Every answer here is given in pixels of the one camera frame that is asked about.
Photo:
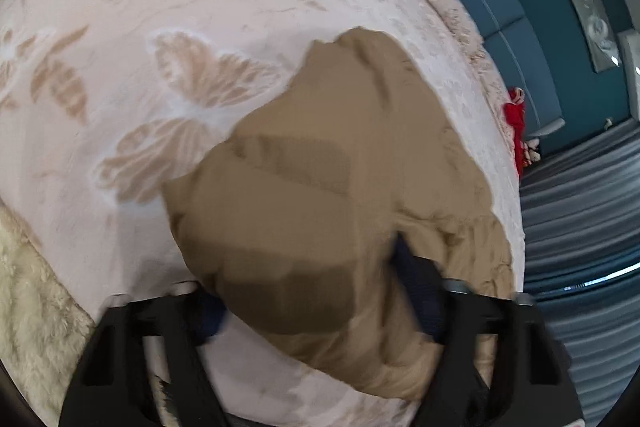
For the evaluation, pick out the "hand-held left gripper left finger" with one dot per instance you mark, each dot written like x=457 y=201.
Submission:
x=212 y=317

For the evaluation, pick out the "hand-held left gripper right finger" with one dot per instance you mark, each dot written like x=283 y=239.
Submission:
x=425 y=297

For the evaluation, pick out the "tan quilted jacket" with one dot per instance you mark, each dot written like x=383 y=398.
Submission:
x=300 y=207

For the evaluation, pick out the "blue-grey curtain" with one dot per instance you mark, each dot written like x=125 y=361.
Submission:
x=580 y=217

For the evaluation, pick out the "small plush doll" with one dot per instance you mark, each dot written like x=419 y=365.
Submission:
x=529 y=146
x=534 y=159

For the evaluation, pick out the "red garment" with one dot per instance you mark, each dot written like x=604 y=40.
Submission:
x=516 y=117

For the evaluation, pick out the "floral print pillow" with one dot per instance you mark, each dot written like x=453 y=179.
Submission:
x=497 y=107
x=445 y=2

